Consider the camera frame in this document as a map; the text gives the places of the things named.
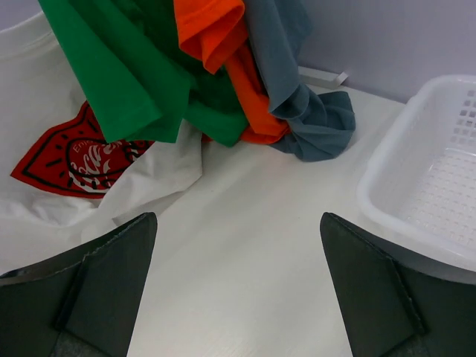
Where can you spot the blue grey t shirt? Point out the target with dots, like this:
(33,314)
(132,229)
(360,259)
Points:
(321,125)

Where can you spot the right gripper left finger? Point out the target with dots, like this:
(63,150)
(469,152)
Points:
(82,302)

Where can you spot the orange t shirt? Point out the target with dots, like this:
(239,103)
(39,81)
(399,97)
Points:
(215,33)

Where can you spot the white plastic basket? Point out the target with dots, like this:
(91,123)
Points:
(419,184)

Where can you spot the white t shirt red print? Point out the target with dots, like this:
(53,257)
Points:
(62,184)

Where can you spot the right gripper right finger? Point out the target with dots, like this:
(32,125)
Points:
(394,301)

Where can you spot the green t shirt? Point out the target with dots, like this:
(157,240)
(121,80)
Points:
(139,84)

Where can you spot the white metal clothes rack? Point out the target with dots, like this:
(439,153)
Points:
(322,79)

